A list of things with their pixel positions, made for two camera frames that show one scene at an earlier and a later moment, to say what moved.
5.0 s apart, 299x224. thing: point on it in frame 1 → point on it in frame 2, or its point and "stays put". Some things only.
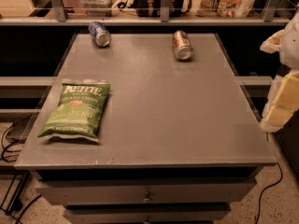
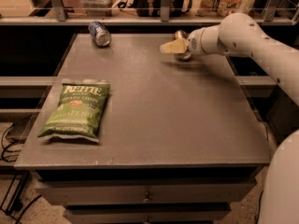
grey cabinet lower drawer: x=147 y=214 stays put
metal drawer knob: x=147 y=199 stays put
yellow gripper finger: x=283 y=101 → x=179 y=46
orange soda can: x=182 y=46 stays put
